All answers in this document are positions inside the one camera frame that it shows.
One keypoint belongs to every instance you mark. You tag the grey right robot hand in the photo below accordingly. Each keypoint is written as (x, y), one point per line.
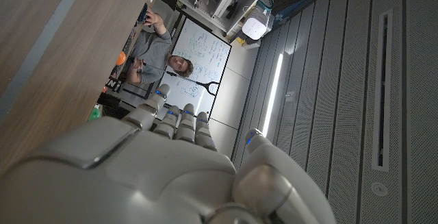
(154, 176)

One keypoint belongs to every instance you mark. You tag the small green object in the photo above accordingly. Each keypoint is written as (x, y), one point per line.
(95, 113)

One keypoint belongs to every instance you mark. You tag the black white printed box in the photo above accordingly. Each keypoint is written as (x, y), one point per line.
(113, 84)

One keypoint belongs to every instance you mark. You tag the black grabber stick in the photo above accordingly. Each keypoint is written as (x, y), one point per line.
(208, 86)

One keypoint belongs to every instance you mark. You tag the orange ball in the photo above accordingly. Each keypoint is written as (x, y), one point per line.
(120, 58)

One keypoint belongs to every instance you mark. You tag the seated person grey shirt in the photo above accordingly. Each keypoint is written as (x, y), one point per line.
(150, 52)

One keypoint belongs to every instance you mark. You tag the black framed whiteboard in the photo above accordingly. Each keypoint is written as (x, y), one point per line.
(205, 52)

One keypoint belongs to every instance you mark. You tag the ceiling light strip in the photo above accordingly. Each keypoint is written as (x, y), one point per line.
(272, 94)

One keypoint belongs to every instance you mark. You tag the round ceiling fixture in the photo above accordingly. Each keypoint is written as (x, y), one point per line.
(380, 189)

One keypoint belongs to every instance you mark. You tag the ceiling vent slot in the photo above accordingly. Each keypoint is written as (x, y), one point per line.
(382, 90)

